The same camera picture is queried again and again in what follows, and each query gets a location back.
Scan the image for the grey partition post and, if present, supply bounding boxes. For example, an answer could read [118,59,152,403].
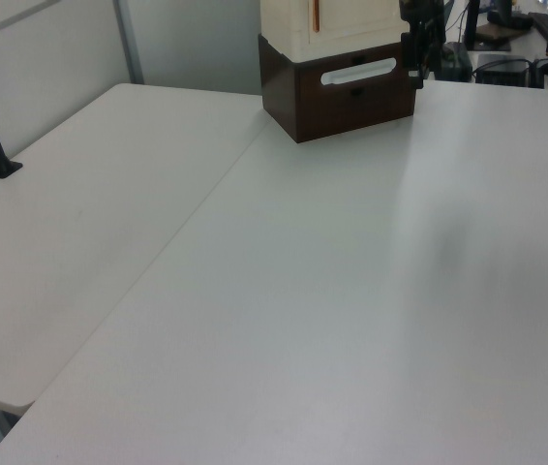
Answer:
[112,0,145,86]

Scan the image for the black electronics box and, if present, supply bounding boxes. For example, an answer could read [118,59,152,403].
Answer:
[473,52,533,88]

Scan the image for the black monitor base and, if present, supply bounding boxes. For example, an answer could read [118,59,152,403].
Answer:
[485,0,537,31]

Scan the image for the cream plastic cabinet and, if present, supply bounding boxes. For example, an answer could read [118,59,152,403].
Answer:
[259,0,405,63]

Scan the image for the dark brown drawer box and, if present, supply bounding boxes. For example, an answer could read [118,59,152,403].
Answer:
[258,33,419,144]

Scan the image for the white drawer handle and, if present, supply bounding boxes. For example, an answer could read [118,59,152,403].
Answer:
[320,56,398,90]

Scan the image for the brown board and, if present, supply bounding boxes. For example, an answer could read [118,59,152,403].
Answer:
[475,20,530,51]

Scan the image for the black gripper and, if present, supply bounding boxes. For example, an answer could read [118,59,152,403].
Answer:
[399,0,439,92]

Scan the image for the cream cabinet door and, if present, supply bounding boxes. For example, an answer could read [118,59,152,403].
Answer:
[308,0,400,44]

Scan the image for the black box with green light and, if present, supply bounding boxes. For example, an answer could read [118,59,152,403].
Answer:
[441,41,474,81]

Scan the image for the black monitor stand pole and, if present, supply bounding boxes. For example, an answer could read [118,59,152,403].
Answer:
[465,0,482,50]

